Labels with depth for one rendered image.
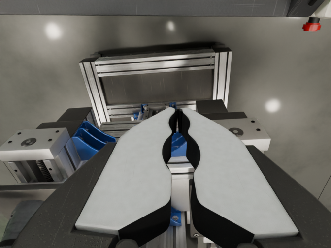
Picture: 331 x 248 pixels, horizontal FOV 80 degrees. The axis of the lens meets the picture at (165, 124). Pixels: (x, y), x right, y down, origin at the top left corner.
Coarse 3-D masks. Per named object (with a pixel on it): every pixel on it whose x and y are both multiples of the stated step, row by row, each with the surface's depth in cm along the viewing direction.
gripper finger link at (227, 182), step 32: (192, 128) 10; (224, 128) 10; (192, 160) 10; (224, 160) 8; (192, 192) 7; (224, 192) 7; (256, 192) 7; (224, 224) 6; (256, 224) 6; (288, 224) 6
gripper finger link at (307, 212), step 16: (256, 160) 8; (272, 176) 7; (288, 176) 7; (288, 192) 7; (304, 192) 7; (288, 208) 6; (304, 208) 6; (320, 208) 6; (304, 224) 6; (320, 224) 6; (256, 240) 5; (272, 240) 5; (288, 240) 5; (304, 240) 5; (320, 240) 5
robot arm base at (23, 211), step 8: (32, 200) 49; (40, 200) 49; (16, 208) 48; (24, 208) 47; (32, 208) 47; (16, 216) 46; (24, 216) 46; (8, 224) 46; (16, 224) 45; (24, 224) 45; (8, 232) 44; (16, 232) 44; (8, 240) 43
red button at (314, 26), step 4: (308, 20) 47; (312, 20) 46; (316, 20) 46; (304, 24) 48; (308, 24) 47; (312, 24) 46; (316, 24) 46; (304, 28) 48; (308, 28) 47; (312, 28) 46; (316, 28) 46
